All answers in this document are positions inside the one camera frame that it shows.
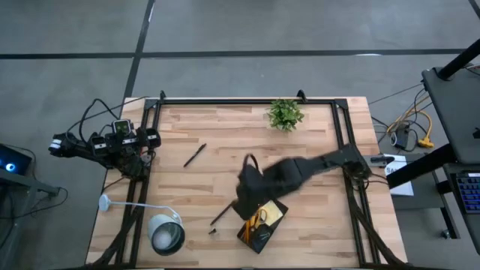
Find black computer with blue light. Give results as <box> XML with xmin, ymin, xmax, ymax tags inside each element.
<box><xmin>0</xmin><ymin>143</ymin><xmax>33</xmax><ymax>176</ymax></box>

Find yellow sticky note pad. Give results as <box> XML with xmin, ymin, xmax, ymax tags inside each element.
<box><xmin>262</xmin><ymin>202</ymin><xmax>284</xmax><ymax>226</ymax></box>

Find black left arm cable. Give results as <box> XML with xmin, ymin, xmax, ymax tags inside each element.
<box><xmin>67</xmin><ymin>96</ymin><xmax>149</xmax><ymax>151</ymax></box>

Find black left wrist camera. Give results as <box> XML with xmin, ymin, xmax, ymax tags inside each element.
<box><xmin>111</xmin><ymin>118</ymin><xmax>134</xmax><ymax>137</ymax></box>

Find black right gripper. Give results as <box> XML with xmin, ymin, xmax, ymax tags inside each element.
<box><xmin>232</xmin><ymin>157</ymin><xmax>303</xmax><ymax>221</ymax></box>

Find slim black pen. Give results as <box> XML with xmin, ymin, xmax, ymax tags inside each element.
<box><xmin>182</xmin><ymin>142</ymin><xmax>208</xmax><ymax>169</ymax></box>

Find backlit computer keyboard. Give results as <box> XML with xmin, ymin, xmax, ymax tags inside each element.
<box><xmin>449</xmin><ymin>171</ymin><xmax>480</xmax><ymax>215</ymax></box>

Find yellow extension cord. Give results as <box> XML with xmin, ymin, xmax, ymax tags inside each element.
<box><xmin>385</xmin><ymin>108</ymin><xmax>435</xmax><ymax>149</ymax></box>

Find yellow handled scissors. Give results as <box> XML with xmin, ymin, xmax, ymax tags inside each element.
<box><xmin>250</xmin><ymin>208</ymin><xmax>268</xmax><ymax>230</ymax></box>

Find black mesh desk organizer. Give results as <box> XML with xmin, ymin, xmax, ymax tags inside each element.
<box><xmin>236</xmin><ymin>198</ymin><xmax>290</xmax><ymax>255</ymax></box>

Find grey metal side table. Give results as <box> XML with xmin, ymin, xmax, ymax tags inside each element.
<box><xmin>0</xmin><ymin>168</ymin><xmax>61</xmax><ymax>270</ymax></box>

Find small green potted plant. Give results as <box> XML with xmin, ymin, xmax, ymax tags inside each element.
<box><xmin>265</xmin><ymin>98</ymin><xmax>305</xmax><ymax>133</ymax></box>

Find black power adapter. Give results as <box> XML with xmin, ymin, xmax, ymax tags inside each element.
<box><xmin>392</xmin><ymin>123</ymin><xmax>412</xmax><ymax>150</ymax></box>

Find grey laptop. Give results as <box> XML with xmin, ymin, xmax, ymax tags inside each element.
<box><xmin>421</xmin><ymin>66</ymin><xmax>480</xmax><ymax>166</ymax></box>

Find black marker pen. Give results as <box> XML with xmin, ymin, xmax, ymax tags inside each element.
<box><xmin>208</xmin><ymin>200</ymin><xmax>236</xmax><ymax>227</ymax></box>

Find grey side desk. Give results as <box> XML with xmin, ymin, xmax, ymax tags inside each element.
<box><xmin>388</xmin><ymin>142</ymin><xmax>480</xmax><ymax>260</ymax></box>

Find white desk lamp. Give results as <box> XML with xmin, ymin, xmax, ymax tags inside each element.
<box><xmin>97</xmin><ymin>193</ymin><xmax>186</xmax><ymax>257</ymax></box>

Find black metal pole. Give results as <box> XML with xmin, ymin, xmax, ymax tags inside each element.
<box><xmin>436</xmin><ymin>37</ymin><xmax>480</xmax><ymax>82</ymax></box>

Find white paper sheet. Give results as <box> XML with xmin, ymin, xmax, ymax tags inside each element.
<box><xmin>384</xmin><ymin>154</ymin><xmax>416</xmax><ymax>197</ymax></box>

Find black aluminium table frame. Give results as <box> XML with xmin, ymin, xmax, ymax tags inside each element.
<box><xmin>88</xmin><ymin>89</ymin><xmax>408</xmax><ymax>270</ymax></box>

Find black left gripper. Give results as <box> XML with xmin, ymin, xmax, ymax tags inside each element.
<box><xmin>88</xmin><ymin>127</ymin><xmax>162</xmax><ymax>155</ymax></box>

